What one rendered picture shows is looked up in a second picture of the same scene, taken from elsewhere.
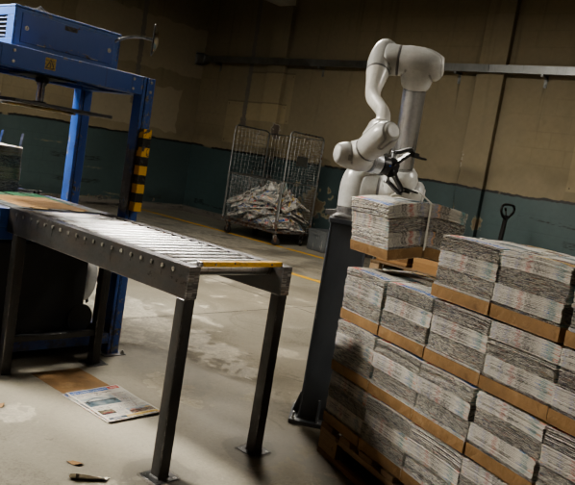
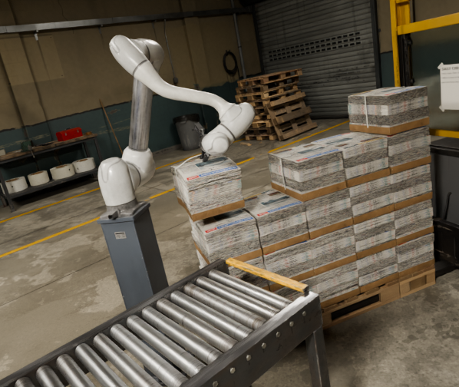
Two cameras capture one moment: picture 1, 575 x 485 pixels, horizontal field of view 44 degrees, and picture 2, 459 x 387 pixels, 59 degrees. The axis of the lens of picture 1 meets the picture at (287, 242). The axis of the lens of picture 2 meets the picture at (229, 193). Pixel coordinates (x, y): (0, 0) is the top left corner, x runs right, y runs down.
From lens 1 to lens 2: 2.95 m
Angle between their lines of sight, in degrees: 77
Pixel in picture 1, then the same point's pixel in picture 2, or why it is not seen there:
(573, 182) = not seen: outside the picture
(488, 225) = not seen: outside the picture
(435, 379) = (325, 242)
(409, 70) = (155, 61)
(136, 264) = (259, 358)
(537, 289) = (370, 158)
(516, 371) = (372, 201)
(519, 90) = not seen: outside the picture
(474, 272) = (328, 171)
